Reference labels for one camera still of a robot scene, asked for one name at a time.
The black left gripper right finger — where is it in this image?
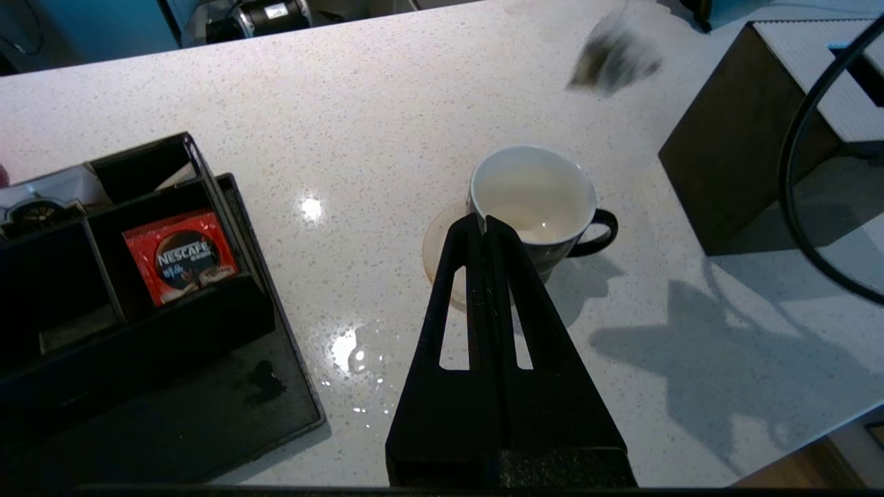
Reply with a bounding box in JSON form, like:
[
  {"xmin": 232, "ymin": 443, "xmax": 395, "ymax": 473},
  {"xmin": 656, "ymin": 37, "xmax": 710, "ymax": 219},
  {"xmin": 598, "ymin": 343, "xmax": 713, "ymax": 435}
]
[{"xmin": 483, "ymin": 215, "xmax": 628, "ymax": 453}]

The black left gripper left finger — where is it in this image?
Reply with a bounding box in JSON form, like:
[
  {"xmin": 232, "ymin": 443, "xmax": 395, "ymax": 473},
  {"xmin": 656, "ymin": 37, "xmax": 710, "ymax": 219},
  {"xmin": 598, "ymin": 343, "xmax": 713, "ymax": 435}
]
[{"xmin": 385, "ymin": 212, "xmax": 502, "ymax": 488}]

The clear packet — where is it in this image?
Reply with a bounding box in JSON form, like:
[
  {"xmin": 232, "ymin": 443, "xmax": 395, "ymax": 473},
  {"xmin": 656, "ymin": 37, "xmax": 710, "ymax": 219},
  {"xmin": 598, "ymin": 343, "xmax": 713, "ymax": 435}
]
[{"xmin": 565, "ymin": 0, "xmax": 665, "ymax": 99}]

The white tea bag packet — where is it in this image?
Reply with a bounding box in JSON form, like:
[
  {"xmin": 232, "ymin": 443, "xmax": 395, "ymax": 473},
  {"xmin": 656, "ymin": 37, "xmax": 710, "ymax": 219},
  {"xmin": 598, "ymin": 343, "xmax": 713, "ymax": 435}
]
[{"xmin": 0, "ymin": 166, "xmax": 106, "ymax": 230}]

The round translucent coaster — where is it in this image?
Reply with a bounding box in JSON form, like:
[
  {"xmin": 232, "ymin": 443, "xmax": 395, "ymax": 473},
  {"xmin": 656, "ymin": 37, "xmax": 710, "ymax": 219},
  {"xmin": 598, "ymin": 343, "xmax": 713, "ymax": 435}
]
[{"xmin": 422, "ymin": 200, "xmax": 486, "ymax": 313}]

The black mug white inside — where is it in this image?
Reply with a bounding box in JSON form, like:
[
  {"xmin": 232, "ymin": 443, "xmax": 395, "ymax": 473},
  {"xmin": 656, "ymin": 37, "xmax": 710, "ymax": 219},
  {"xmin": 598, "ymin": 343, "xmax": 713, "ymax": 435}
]
[{"xmin": 467, "ymin": 144, "xmax": 619, "ymax": 285}]

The black rectangular serving tray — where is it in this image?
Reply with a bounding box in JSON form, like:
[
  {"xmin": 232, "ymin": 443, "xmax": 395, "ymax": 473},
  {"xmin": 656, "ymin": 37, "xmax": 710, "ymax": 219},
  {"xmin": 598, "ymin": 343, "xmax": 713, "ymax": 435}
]
[{"xmin": 0, "ymin": 173, "xmax": 327, "ymax": 488}]

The black tissue box white lid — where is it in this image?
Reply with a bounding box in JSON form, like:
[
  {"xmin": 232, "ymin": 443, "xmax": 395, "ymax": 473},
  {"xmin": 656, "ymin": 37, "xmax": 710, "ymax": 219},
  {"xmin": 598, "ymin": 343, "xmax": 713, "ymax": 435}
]
[{"xmin": 657, "ymin": 19, "xmax": 884, "ymax": 257}]

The red coffee sachet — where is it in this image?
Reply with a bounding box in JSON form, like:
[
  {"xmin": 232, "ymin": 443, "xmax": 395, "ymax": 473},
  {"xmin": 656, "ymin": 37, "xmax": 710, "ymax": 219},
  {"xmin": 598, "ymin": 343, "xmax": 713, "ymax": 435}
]
[{"xmin": 122, "ymin": 208, "xmax": 241, "ymax": 307}]

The black compartment organizer box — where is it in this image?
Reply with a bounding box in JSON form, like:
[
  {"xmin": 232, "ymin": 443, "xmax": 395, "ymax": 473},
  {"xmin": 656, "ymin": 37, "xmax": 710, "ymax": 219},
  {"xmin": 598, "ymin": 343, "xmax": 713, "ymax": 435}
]
[{"xmin": 0, "ymin": 131, "xmax": 278, "ymax": 416}]

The black teleoperation rig stand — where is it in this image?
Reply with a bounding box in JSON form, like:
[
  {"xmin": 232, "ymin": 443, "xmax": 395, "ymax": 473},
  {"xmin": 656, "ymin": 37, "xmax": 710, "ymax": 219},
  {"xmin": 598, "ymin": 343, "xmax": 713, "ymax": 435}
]
[{"xmin": 206, "ymin": 0, "xmax": 313, "ymax": 37}]

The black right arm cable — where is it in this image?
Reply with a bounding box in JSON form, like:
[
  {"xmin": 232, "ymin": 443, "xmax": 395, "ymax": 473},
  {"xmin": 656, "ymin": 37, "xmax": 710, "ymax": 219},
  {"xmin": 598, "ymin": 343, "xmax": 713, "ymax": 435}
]
[{"xmin": 778, "ymin": 12, "xmax": 884, "ymax": 309}]

